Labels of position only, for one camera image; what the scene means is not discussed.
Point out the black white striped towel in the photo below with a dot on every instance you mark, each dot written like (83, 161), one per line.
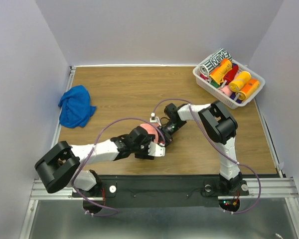
(213, 61)

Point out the aluminium frame rail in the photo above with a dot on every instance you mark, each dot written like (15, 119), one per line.
(186, 186)

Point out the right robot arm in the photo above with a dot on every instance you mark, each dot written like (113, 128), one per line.
(218, 125)

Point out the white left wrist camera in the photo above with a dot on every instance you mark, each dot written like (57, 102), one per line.
(156, 150)

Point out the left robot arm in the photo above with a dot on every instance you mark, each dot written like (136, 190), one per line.
(61, 166)

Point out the white plastic basket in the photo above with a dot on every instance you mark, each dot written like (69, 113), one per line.
(204, 82)

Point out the pink rolled towel in basket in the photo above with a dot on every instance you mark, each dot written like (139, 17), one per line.
(226, 91)

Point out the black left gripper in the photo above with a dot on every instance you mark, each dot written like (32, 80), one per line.
(144, 155)

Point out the pink towel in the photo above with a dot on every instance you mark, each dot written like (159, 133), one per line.
(152, 131)
(226, 91)

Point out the green rolled towel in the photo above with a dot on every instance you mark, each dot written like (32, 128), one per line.
(214, 84)

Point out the orange rolled towel purple spot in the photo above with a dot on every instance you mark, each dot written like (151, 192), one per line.
(249, 88)

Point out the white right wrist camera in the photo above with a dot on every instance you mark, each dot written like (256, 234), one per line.
(154, 119)

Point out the red rolled towel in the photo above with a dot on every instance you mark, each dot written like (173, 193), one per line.
(230, 75)

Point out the blue towel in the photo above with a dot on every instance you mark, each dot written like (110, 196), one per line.
(76, 108)

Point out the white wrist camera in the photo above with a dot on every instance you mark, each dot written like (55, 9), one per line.
(156, 150)
(154, 119)

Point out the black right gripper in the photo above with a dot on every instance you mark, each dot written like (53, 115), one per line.
(168, 137)

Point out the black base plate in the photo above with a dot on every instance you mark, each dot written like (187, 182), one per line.
(105, 205)

